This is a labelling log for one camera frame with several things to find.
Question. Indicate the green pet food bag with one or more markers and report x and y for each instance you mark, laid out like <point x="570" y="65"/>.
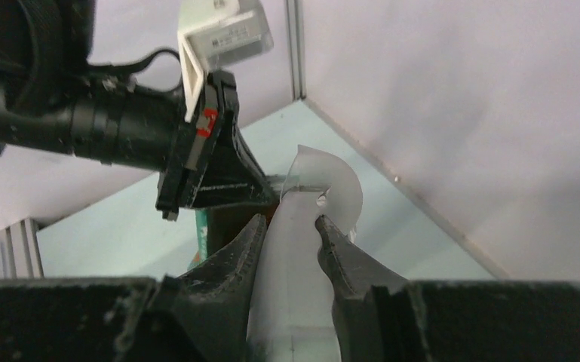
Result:
<point x="216" y="228"/>

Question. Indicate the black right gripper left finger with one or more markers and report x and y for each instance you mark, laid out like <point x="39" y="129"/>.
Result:
<point x="199" y="316"/>

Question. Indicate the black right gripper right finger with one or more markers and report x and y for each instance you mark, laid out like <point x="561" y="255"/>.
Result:
<point x="379" y="315"/>

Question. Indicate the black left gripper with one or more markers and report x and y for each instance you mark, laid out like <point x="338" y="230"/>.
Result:
<point x="208" y="163"/>

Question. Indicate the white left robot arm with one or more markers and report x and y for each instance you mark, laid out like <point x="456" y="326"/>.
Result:
<point x="175" y="111"/>

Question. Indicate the clear plastic scoop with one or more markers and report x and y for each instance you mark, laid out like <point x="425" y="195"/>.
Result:
<point x="290" y="311"/>

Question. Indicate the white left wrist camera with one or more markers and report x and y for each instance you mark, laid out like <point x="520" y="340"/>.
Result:
<point x="213" y="34"/>

